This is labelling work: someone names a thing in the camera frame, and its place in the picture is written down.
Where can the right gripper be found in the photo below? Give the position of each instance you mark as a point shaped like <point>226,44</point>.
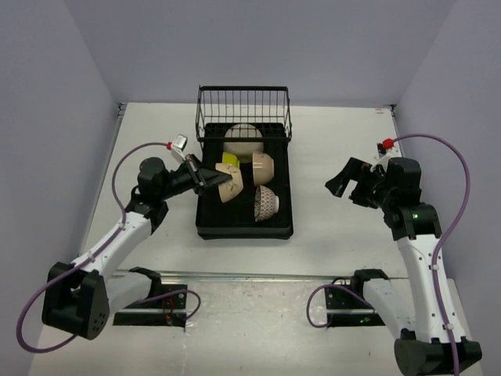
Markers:
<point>358,170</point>

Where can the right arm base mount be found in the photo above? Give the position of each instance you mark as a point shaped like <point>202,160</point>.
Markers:
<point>344,310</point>

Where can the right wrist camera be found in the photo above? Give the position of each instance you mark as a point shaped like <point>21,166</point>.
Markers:
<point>387,150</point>

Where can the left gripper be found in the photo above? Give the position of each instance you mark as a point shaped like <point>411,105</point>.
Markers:
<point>199,175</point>

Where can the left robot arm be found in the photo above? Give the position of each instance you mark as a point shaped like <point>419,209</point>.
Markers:
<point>82,295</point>

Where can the yellow-green bowl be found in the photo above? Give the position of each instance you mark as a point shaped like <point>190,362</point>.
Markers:
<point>230,159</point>

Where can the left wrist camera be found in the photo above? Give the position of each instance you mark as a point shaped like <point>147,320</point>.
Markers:
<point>177,147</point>

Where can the black dish rack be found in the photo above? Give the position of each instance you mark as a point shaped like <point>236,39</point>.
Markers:
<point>219,107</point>

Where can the beige bowl with leaf print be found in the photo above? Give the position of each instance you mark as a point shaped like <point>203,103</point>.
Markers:
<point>263,168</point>

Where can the large cream bowl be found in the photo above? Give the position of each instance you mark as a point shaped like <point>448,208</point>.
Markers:
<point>245,140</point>

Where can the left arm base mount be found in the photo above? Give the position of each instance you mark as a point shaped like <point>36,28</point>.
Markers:
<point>167,312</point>

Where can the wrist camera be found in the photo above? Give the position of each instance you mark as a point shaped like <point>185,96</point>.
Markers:
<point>387,150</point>
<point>177,147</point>

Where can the beige floral bowl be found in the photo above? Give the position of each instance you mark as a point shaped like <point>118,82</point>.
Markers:
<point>231,189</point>

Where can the blue patterned bowl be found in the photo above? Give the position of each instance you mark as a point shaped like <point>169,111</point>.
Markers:
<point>266,204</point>

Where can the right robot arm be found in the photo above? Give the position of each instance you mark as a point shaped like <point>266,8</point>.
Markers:
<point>429,338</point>

